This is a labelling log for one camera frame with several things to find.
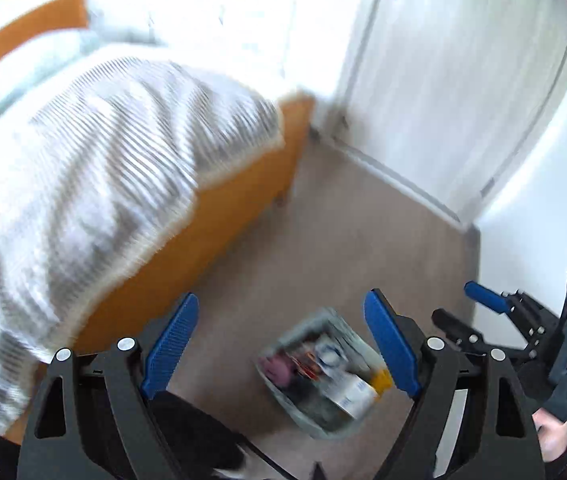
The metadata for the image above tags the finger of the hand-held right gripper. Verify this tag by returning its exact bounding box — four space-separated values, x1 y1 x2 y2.
432 309 547 368
465 281 560 342

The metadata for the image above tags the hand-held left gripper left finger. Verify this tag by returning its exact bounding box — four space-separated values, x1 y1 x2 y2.
16 292 200 480

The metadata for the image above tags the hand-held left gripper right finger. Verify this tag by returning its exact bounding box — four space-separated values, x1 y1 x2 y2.
362 288 547 480

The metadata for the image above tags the yellow snack pouch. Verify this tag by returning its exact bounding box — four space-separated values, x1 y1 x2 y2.
371 367 394 393

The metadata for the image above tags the white milk carton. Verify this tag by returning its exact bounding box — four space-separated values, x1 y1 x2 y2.
323 370 381 418

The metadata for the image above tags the red snack packet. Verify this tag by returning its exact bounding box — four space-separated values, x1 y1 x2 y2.
291 350 321 378

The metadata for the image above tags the grey waste bin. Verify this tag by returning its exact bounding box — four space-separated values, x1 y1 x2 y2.
256 306 394 441

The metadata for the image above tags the purple wrapper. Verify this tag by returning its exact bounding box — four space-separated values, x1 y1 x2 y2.
264 352 297 383

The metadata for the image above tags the person's right forearm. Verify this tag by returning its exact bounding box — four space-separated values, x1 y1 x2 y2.
541 435 567 480

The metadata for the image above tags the person's right hand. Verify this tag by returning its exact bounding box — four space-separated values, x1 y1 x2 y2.
533 406 567 462

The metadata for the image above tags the wooden bed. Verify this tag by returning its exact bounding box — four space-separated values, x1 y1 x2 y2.
0 0 317 446

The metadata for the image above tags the checked blanket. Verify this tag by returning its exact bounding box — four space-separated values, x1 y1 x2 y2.
0 42 287 436

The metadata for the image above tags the white door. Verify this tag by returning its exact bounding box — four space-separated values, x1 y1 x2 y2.
333 0 567 226

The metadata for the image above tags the light blue pillow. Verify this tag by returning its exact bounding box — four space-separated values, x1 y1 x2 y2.
0 30 102 136

